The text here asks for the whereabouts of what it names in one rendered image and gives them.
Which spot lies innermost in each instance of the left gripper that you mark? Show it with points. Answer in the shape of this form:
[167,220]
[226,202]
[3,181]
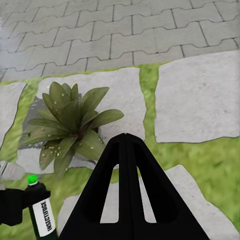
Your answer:
[13,201]

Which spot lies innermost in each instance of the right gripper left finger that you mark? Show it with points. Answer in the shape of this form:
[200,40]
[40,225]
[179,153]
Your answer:
[84,221]

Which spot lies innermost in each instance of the insectifuge atomizer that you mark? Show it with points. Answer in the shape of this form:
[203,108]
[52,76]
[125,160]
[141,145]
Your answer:
[41,213]

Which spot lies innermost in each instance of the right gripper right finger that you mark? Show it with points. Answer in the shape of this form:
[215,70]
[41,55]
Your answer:
[174,220]

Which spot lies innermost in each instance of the pot plant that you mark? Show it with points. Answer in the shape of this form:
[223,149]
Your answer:
[69,128]

